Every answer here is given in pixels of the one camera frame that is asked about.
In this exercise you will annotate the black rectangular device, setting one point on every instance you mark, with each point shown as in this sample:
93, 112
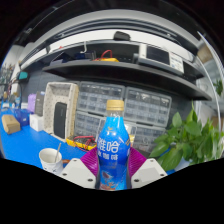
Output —
60, 120

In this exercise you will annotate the white perforated tray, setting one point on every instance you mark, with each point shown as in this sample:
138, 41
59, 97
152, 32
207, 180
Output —
71, 110

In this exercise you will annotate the dark grey box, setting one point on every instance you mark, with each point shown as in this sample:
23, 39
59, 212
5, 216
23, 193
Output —
40, 103

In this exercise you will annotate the small brown cardboard box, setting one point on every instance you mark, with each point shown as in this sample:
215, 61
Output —
10, 125

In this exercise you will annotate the white metal shelf unit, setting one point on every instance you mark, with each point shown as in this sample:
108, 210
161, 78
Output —
208, 56

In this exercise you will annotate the purple bag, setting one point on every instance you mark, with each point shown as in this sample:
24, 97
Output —
31, 103

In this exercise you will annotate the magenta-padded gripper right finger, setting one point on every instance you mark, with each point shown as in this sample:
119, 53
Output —
148, 171

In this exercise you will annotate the white oscilloscope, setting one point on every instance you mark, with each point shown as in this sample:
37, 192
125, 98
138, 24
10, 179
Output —
160, 58

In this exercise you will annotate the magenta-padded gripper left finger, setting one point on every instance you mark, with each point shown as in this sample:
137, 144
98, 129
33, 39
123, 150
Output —
76, 172

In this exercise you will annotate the small grey drawer cabinet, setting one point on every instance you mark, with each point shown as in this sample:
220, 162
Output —
148, 136
86, 125

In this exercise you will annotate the green potted plant, white pot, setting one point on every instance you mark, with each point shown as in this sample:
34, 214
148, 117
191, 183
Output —
186, 140

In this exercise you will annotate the blue drink bottle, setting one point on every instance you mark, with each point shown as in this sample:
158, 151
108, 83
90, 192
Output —
113, 146

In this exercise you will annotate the small black rounded object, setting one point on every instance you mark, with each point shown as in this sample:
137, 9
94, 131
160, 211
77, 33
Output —
122, 36

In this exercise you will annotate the small white box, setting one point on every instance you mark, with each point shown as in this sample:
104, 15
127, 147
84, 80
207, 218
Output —
36, 122

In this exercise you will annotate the blue box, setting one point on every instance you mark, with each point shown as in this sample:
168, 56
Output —
21, 117

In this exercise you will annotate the black workbench shelf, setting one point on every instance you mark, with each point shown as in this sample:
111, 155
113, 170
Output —
116, 71

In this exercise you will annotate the spoon in mug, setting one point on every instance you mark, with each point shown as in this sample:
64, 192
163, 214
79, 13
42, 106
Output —
58, 151

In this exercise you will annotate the large grey drawer cabinet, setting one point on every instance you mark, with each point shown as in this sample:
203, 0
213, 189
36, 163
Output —
100, 98
148, 107

